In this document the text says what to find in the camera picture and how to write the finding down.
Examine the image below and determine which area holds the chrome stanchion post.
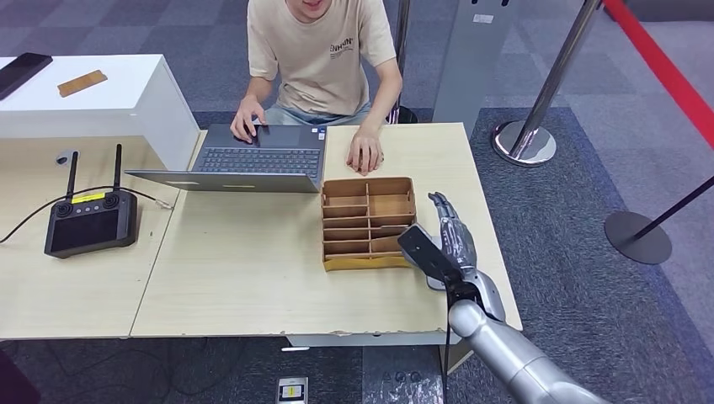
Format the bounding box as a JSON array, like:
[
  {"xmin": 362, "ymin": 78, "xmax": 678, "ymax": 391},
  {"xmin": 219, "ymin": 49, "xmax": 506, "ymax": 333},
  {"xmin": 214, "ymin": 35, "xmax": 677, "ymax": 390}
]
[{"xmin": 492, "ymin": 0, "xmax": 602, "ymax": 167}]

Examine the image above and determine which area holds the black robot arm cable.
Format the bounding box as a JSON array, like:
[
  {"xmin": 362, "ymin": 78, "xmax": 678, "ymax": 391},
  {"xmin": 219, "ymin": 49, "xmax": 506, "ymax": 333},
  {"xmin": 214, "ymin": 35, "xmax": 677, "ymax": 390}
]
[{"xmin": 440, "ymin": 284, "xmax": 454, "ymax": 404}]

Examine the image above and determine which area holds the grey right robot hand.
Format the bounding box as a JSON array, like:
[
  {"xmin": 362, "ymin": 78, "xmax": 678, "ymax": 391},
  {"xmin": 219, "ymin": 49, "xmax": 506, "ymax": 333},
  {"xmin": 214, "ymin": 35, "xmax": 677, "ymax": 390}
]
[{"xmin": 428, "ymin": 191, "xmax": 478, "ymax": 274}]

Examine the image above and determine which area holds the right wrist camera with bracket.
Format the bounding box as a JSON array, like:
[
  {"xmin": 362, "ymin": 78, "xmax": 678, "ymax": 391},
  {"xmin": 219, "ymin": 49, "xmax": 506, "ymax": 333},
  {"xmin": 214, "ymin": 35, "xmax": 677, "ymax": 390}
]
[{"xmin": 397, "ymin": 224, "xmax": 464, "ymax": 283}]

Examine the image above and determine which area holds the black stanchion with round base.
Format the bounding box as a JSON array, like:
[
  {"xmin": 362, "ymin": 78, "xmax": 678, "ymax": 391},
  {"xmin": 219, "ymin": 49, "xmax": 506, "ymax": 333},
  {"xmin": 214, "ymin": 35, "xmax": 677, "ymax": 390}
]
[{"xmin": 605, "ymin": 175, "xmax": 714, "ymax": 265}]

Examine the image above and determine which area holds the plain brown wooden card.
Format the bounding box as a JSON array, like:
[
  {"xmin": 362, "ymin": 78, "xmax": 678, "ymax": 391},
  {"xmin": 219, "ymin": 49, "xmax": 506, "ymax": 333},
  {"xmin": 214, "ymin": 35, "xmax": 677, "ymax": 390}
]
[{"xmin": 56, "ymin": 69, "xmax": 109, "ymax": 98}]

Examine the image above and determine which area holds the person's left hand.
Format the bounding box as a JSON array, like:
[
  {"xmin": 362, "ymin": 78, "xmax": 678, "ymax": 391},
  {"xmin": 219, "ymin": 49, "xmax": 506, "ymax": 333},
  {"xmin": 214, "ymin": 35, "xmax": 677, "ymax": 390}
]
[{"xmin": 345, "ymin": 126, "xmax": 386, "ymax": 178}]

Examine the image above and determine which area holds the black controller cable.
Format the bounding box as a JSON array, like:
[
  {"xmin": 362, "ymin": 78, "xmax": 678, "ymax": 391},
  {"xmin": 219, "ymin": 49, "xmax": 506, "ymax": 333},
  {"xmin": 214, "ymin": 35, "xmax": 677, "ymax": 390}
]
[{"xmin": 0, "ymin": 186, "xmax": 174, "ymax": 245}]

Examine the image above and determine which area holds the person's right hand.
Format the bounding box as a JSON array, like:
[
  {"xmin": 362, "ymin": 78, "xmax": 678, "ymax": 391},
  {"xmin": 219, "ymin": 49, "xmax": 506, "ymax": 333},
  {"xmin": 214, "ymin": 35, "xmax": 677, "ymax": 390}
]
[{"xmin": 231, "ymin": 95, "xmax": 268, "ymax": 145}]

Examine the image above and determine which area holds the black phone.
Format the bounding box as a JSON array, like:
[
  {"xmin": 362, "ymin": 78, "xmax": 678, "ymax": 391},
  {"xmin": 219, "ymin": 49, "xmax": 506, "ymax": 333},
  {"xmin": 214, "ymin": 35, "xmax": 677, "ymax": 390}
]
[{"xmin": 0, "ymin": 52, "xmax": 54, "ymax": 103}]

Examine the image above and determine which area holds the black remote controller with antennas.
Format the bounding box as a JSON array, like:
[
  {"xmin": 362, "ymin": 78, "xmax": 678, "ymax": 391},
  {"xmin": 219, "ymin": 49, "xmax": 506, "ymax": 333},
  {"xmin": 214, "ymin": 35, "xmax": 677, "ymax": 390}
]
[{"xmin": 43, "ymin": 143, "xmax": 138, "ymax": 260}]

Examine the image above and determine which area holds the red barrier belt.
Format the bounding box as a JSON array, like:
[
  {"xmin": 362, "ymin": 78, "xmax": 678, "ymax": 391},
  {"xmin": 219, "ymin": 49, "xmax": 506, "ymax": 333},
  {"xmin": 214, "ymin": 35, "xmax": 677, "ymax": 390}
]
[{"xmin": 602, "ymin": 0, "xmax": 714, "ymax": 149}]

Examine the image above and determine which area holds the white cabinet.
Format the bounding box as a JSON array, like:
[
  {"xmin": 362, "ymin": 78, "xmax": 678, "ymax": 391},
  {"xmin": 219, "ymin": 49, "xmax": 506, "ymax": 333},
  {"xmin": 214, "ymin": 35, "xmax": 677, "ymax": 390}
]
[{"xmin": 0, "ymin": 54, "xmax": 200, "ymax": 173}]

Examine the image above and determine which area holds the person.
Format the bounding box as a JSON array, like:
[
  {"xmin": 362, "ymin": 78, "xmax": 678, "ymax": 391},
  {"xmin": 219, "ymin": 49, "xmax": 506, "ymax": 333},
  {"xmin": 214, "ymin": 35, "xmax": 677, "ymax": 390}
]
[{"xmin": 231, "ymin": 0, "xmax": 404, "ymax": 178}]

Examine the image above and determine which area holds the grey kiosk stand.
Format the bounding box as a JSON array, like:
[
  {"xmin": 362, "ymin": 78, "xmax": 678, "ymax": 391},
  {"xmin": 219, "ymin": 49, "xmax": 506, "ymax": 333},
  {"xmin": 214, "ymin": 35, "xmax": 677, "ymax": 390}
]
[{"xmin": 432, "ymin": 0, "xmax": 525, "ymax": 138}]

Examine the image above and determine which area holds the wooden card organizer box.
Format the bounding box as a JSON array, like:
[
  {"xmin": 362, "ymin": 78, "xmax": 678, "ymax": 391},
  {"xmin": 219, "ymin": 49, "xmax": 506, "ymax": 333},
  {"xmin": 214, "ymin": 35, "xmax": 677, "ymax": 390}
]
[{"xmin": 320, "ymin": 177, "xmax": 418, "ymax": 273}]

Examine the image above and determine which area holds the clear plastic hand wrap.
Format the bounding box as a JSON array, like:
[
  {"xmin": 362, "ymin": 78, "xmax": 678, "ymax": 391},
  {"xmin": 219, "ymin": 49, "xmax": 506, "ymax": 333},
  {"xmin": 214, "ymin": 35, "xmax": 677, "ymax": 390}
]
[{"xmin": 437, "ymin": 214, "xmax": 478, "ymax": 274}]

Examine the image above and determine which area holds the grey laptop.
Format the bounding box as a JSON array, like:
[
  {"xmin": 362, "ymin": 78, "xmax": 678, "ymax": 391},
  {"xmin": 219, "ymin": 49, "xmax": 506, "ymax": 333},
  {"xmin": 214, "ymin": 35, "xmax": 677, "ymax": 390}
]
[{"xmin": 125, "ymin": 123, "xmax": 328, "ymax": 194}]

